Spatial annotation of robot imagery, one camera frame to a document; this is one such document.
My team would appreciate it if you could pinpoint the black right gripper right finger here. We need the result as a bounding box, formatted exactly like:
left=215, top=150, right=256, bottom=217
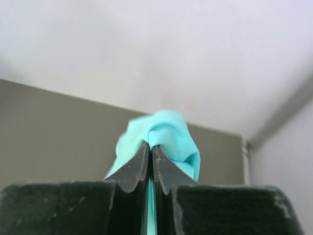
left=152, top=145, right=200, bottom=235

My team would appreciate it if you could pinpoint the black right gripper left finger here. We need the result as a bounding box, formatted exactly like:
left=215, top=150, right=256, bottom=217
left=106, top=141, right=150, bottom=235

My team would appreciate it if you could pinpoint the teal t-shirt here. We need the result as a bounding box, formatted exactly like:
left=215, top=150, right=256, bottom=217
left=104, top=110, right=211, bottom=235

